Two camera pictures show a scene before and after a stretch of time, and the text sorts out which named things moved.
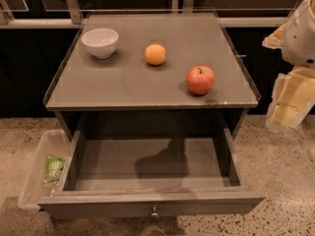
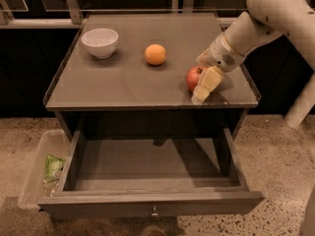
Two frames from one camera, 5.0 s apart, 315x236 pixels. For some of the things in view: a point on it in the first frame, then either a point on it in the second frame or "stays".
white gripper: x=301 y=39 to x=222 y=55
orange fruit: x=155 y=54 stays
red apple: x=200 y=80 stays
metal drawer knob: x=154 y=213 stays
